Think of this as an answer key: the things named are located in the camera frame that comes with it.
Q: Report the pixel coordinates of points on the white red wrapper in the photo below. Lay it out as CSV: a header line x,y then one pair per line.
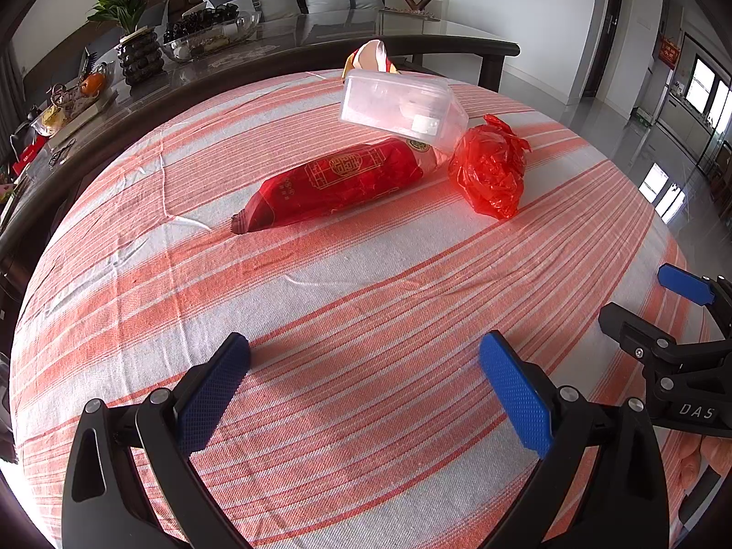
x,y
371,57

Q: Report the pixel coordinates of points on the red plastic bag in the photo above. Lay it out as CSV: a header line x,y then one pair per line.
x,y
488,166

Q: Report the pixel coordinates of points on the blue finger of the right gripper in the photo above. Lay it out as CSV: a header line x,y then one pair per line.
x,y
632,333
712,293

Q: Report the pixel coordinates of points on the fruit tray with orange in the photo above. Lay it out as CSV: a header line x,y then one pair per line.
x,y
70,107

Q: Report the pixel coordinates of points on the dark wooden coffee table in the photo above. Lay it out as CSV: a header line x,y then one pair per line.
x,y
300,44

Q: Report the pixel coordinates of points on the clear plastic lidded box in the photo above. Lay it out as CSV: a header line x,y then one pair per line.
x,y
423,109

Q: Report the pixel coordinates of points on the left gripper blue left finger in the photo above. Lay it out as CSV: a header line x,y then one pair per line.
x,y
105,504

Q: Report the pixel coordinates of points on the striped orange white tablecloth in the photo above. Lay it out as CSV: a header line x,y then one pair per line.
x,y
365,420

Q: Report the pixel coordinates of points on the potted green plant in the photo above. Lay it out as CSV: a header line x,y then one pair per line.
x,y
138,50

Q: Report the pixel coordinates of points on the red snack packet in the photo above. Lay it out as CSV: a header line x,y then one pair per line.
x,y
337,182

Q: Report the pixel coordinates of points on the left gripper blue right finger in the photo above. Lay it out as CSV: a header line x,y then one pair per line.
x,y
599,481

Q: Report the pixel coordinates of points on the person's right hand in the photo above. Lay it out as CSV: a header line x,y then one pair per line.
x,y
694,449

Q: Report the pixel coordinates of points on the glass fruit bowl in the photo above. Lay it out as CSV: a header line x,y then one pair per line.
x,y
208,30

